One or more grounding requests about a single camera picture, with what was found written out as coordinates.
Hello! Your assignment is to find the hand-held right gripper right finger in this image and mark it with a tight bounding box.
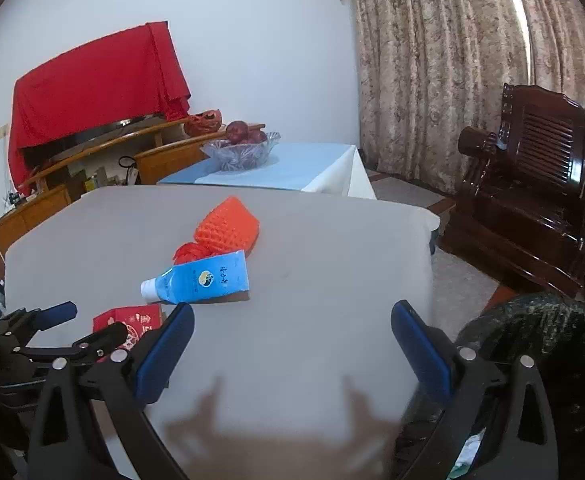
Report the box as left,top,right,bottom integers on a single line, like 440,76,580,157
389,300,559,480

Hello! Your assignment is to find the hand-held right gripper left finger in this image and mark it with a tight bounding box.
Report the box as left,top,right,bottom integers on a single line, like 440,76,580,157
27,302,196,480

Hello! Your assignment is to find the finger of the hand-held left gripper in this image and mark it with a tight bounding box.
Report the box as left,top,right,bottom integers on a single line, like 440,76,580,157
0,301,78,335
18,321,129,362

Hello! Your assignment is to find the red paper box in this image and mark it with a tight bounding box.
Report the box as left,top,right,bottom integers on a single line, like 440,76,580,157
92,304,164,363

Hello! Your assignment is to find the blue toothpaste tube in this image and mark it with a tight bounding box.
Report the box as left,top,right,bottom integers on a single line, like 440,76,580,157
141,250,251,305

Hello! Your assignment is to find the red mesh net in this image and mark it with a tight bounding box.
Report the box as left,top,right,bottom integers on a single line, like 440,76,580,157
174,241,208,265

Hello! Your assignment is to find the trash bin with black bag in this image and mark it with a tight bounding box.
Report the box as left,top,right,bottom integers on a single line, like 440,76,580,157
392,292,585,480

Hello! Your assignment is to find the bulgy orange foam fruit net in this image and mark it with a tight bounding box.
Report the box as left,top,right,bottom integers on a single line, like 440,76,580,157
194,196,262,253

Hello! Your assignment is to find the wooden television cabinet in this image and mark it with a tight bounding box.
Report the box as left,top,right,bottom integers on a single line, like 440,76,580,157
0,122,266,249

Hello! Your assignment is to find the black television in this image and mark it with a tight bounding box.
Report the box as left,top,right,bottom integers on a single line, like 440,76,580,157
20,114,166,162

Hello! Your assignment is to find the dark wooden armchair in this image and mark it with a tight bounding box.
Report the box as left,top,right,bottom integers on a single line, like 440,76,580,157
437,83,585,302

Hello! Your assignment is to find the white tablecloth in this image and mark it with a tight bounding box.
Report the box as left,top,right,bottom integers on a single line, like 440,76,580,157
302,145,377,200

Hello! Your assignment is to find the glass fruit bowl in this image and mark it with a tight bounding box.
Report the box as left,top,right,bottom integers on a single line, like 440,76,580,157
200,131,282,172

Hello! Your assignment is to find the small white-clothed side table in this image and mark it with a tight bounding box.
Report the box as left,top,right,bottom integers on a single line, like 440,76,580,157
157,141,357,193

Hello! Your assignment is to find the red cloth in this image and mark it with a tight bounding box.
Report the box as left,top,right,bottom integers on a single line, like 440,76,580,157
7,21,192,188

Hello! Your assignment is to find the beige patterned curtain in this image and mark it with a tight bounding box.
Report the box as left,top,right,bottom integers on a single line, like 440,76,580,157
336,0,585,197

